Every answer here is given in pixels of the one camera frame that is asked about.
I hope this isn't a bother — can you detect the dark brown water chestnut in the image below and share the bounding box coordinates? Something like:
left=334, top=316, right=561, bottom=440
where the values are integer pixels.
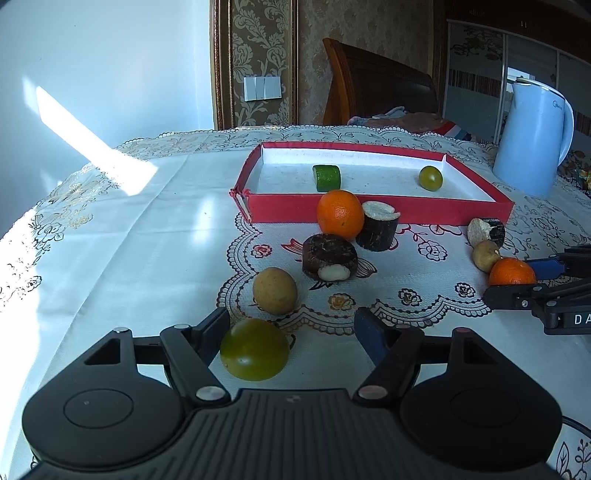
left=302, top=233, right=358, bottom=282

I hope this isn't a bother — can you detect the patterned sliding door wardrobe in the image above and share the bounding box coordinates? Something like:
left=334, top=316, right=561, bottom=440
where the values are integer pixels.
left=442, top=18, right=591, bottom=153

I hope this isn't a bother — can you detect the light blue electric kettle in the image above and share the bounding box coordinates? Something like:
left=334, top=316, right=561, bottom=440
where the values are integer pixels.
left=492, top=78, right=575, bottom=197

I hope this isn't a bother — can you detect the white wall light switch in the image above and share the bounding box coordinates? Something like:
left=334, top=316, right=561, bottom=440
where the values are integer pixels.
left=244, top=76, right=281, bottom=101

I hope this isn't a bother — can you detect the large dark sugarcane piece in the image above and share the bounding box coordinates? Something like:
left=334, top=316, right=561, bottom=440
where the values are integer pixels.
left=355, top=200, right=402, bottom=252

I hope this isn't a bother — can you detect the ornate gold wall frame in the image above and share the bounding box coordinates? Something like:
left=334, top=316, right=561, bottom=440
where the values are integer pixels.
left=210, top=0, right=300, bottom=132

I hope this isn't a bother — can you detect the small orange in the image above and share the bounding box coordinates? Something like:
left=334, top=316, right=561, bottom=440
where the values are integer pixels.
left=488, top=257, right=537, bottom=287

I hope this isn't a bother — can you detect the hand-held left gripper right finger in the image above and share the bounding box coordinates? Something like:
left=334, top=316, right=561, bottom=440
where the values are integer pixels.
left=355, top=307, right=502, bottom=408

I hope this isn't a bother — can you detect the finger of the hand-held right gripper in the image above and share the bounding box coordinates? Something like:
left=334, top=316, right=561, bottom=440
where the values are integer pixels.
left=524, top=246, right=591, bottom=280
left=482, top=282, right=561, bottom=319

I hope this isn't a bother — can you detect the wooden bed headboard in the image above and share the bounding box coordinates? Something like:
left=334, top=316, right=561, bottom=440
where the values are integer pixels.
left=322, top=38, right=438, bottom=125

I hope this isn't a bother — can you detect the small dark sugarcane piece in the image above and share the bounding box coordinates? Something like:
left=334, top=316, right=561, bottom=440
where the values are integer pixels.
left=468, top=218, right=506, bottom=250

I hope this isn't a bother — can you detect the red flower lace doily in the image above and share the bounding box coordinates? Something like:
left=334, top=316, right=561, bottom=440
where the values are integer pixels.
left=216, top=185, right=591, bottom=342

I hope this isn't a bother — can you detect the small brown potato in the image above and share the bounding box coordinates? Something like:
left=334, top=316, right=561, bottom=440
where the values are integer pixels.
left=473, top=240, right=502, bottom=273

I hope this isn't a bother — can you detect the large green tomato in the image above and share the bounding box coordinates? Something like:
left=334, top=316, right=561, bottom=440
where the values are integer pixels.
left=220, top=318, right=291, bottom=382

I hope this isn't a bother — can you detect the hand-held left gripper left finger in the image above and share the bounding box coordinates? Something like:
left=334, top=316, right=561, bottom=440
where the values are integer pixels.
left=83, top=308, right=232, bottom=408

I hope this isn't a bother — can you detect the red cardboard tray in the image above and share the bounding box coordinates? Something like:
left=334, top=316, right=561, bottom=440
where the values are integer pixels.
left=229, top=141, right=515, bottom=225

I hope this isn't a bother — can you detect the round brown potato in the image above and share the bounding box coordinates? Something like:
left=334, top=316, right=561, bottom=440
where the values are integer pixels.
left=252, top=267, right=298, bottom=315

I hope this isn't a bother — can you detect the large orange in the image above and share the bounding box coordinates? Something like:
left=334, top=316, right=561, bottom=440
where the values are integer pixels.
left=317, top=189, right=365, bottom=241

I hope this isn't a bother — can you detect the small green tomato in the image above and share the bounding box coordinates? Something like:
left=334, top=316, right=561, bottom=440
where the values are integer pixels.
left=419, top=166, right=444, bottom=191

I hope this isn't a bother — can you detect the green cucumber piece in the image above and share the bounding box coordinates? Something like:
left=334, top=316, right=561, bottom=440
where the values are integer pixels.
left=312, top=165, right=342, bottom=192

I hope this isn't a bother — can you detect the colourful bedding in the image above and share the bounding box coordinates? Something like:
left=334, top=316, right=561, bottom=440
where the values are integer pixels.
left=347, top=107, right=474, bottom=141

